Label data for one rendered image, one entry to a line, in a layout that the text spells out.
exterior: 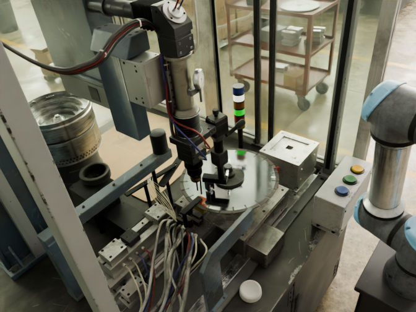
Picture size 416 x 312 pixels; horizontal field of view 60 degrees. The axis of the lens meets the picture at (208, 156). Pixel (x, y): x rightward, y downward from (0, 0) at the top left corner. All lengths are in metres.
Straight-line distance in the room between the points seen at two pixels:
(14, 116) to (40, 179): 0.09
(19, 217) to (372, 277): 1.17
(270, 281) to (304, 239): 0.22
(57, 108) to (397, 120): 1.38
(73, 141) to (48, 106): 0.26
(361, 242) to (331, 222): 1.05
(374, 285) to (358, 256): 1.03
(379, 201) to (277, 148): 0.53
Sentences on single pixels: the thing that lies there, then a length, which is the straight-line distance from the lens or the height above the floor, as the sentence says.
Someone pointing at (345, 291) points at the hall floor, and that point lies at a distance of 2.19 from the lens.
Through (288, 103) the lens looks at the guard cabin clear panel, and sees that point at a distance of 1.59.
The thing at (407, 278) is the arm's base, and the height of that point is 0.82.
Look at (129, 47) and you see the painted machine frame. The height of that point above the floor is 1.50.
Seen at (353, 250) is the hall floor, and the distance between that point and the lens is 2.36.
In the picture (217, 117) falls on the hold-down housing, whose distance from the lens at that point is 1.06.
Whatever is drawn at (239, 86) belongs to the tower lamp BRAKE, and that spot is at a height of 1.16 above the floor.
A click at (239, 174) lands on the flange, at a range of 1.30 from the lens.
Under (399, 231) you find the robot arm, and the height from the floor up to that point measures 0.95.
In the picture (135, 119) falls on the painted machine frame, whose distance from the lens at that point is 1.04.
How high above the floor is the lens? 1.80
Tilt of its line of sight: 37 degrees down
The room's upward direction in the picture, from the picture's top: 6 degrees counter-clockwise
